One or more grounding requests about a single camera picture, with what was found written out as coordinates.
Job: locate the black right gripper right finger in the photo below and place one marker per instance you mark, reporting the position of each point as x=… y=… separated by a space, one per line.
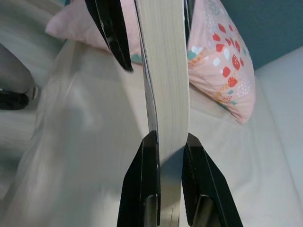
x=208 y=194

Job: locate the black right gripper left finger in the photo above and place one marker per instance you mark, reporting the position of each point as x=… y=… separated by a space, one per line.
x=139 y=189

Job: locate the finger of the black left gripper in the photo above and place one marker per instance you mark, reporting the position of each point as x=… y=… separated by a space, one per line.
x=113 y=30
x=189 y=14

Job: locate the pink dotted pillow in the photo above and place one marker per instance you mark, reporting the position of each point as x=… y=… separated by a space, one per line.
x=220 y=78

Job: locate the white blue lettered book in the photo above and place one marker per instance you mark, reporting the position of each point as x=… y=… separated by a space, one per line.
x=168 y=82

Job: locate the beige sheeted mattress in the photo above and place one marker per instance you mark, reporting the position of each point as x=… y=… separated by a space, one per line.
x=260 y=153

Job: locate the blue upholstered headboard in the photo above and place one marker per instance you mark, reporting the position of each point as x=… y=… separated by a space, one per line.
x=272 y=28

